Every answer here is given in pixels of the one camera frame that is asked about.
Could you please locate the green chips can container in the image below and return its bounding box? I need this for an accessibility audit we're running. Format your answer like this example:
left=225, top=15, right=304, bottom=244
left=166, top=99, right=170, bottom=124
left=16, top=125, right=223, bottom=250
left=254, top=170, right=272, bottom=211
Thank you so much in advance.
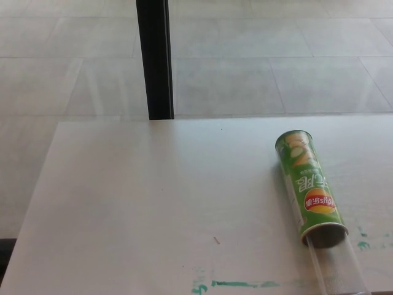
left=274, top=129, right=349, bottom=250

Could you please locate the black vertical window frame post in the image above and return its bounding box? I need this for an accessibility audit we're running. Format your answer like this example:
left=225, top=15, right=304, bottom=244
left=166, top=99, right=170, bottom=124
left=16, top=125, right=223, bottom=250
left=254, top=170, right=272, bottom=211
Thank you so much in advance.
left=136, top=0, right=175, bottom=120

